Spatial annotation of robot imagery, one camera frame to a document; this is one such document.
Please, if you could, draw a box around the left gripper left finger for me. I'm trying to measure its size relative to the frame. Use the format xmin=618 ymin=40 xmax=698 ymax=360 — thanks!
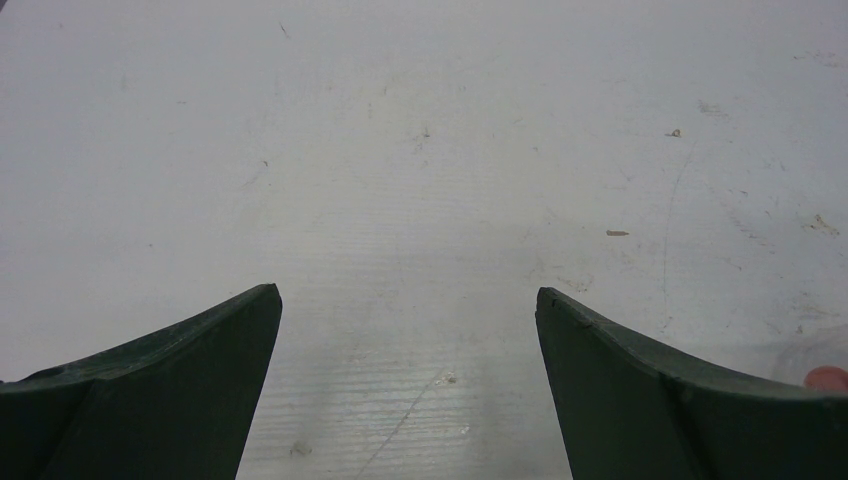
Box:
xmin=1 ymin=284 xmax=283 ymax=479

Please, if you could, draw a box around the person's right hand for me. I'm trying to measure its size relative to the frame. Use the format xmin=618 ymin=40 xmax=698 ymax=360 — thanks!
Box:
xmin=803 ymin=366 xmax=848 ymax=392

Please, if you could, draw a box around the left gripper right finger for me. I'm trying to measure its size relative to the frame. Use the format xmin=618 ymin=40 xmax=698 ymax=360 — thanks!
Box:
xmin=535 ymin=287 xmax=847 ymax=479

